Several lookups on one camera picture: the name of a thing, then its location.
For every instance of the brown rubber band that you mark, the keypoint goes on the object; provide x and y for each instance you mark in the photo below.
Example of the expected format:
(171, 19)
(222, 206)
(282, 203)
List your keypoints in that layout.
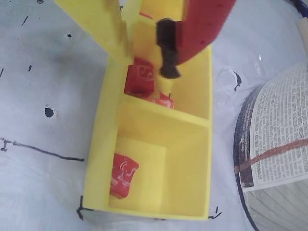
(276, 150)

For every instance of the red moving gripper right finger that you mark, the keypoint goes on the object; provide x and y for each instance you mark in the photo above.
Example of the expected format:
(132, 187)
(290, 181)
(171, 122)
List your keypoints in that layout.
(202, 24)

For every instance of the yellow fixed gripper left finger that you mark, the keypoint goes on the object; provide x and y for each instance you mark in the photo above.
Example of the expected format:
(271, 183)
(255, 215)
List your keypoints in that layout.
(96, 19)

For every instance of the white plastic table cover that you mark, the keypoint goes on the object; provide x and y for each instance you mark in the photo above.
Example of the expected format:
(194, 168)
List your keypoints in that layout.
(43, 180)

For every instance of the orange candy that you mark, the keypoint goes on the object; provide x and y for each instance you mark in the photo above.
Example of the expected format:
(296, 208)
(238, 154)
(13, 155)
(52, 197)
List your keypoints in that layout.
(164, 101)

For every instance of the yellow three-compartment box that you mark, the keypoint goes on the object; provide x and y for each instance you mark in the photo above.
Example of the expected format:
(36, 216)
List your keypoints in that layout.
(187, 156)

